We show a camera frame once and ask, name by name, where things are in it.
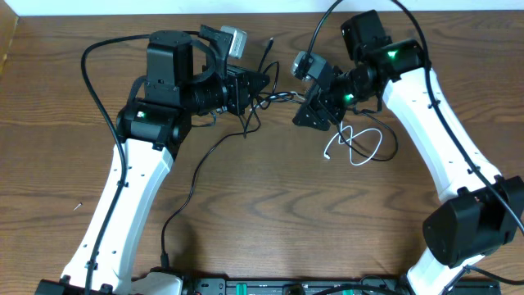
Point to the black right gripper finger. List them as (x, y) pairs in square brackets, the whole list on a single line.
[(306, 116), (313, 102)]

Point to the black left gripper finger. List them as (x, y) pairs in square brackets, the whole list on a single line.
[(256, 81), (254, 100)]

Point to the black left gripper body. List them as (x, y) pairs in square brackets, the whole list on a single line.
[(236, 86)]

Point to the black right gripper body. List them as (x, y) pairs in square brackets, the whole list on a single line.
[(343, 91)]

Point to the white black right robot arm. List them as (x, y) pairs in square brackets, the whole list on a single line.
[(480, 210)]

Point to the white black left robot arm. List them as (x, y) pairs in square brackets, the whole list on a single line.
[(188, 75)]

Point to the small metal screw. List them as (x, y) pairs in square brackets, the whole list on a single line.
[(78, 206)]

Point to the brown cardboard side panel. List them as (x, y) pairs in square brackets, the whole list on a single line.
[(8, 23)]

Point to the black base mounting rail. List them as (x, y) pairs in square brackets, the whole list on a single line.
[(368, 285)]

